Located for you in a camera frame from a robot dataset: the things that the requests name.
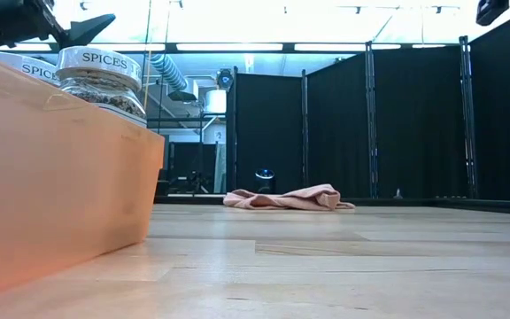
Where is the flexible ventilation duct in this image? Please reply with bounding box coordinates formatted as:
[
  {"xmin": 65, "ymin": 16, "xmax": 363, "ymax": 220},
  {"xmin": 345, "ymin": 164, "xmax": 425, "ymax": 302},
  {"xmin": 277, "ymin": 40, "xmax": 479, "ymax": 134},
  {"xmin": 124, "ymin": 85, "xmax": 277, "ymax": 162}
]
[{"xmin": 148, "ymin": 52, "xmax": 189, "ymax": 92}]

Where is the white lid spice jar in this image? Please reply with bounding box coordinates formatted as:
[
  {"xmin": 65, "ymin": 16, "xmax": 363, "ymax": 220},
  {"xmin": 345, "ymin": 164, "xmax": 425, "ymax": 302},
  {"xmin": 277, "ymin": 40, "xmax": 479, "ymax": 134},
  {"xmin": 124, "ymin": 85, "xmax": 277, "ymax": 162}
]
[{"xmin": 55, "ymin": 45, "xmax": 149, "ymax": 129}]

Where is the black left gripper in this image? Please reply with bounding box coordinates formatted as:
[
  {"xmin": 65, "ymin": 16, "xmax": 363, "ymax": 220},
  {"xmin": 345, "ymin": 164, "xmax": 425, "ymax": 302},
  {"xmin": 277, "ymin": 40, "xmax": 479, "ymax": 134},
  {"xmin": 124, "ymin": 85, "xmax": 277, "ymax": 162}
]
[{"xmin": 0, "ymin": 0, "xmax": 117, "ymax": 52}]

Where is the black divider pole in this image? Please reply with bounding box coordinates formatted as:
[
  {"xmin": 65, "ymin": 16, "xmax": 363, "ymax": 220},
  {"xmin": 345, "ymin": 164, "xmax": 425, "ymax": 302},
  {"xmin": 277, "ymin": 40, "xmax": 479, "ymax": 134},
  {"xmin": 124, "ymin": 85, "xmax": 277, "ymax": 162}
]
[
  {"xmin": 228, "ymin": 66, "xmax": 239, "ymax": 194},
  {"xmin": 364, "ymin": 40, "xmax": 379, "ymax": 199},
  {"xmin": 458, "ymin": 35, "xmax": 477, "ymax": 199},
  {"xmin": 301, "ymin": 68, "xmax": 309, "ymax": 190}
]

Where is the black standing floor device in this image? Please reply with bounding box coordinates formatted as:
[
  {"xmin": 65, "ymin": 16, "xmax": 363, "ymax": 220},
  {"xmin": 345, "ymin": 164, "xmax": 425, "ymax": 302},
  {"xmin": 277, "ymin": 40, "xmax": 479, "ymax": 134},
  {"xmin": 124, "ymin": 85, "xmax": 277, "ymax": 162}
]
[{"xmin": 254, "ymin": 167, "xmax": 277, "ymax": 195}]

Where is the pink folded cloth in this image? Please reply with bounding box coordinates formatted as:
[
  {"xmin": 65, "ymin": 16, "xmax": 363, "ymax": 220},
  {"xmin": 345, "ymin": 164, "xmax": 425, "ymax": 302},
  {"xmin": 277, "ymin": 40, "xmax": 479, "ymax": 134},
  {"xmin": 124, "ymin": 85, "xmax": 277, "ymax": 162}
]
[{"xmin": 222, "ymin": 183, "xmax": 357, "ymax": 212}]

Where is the black metal rack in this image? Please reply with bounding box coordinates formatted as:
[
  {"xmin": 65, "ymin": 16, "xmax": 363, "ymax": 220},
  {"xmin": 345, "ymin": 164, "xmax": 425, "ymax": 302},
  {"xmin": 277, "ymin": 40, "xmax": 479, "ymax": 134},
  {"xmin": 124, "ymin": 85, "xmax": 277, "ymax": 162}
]
[{"xmin": 146, "ymin": 115, "xmax": 228, "ymax": 196}]

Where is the orange plastic bin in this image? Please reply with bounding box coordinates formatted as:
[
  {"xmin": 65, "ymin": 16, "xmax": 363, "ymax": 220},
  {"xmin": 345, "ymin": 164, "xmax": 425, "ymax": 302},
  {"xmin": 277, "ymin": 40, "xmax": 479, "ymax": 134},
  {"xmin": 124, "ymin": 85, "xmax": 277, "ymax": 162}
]
[{"xmin": 0, "ymin": 48, "xmax": 166, "ymax": 300}]

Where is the black round mounted device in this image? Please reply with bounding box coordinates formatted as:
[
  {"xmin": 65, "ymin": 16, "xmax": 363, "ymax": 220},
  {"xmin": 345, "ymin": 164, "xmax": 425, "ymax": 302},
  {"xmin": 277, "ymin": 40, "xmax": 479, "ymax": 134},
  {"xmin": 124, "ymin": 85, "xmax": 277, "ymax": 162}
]
[{"xmin": 216, "ymin": 67, "xmax": 236, "ymax": 92}]

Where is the black curtain panel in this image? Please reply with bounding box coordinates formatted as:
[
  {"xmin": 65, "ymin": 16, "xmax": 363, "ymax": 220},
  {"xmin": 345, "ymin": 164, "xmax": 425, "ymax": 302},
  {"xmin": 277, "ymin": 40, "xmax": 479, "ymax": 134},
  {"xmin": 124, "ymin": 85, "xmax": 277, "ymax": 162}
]
[
  {"xmin": 372, "ymin": 43, "xmax": 468, "ymax": 199},
  {"xmin": 305, "ymin": 52, "xmax": 371, "ymax": 199},
  {"xmin": 467, "ymin": 3, "xmax": 510, "ymax": 203},
  {"xmin": 236, "ymin": 73, "xmax": 305, "ymax": 196}
]

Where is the white cylinder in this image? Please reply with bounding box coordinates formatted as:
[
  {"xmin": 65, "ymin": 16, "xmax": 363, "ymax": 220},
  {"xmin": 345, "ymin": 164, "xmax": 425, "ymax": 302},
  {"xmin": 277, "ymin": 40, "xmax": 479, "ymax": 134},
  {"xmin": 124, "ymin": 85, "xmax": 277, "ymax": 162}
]
[{"xmin": 204, "ymin": 88, "xmax": 228, "ymax": 115}]

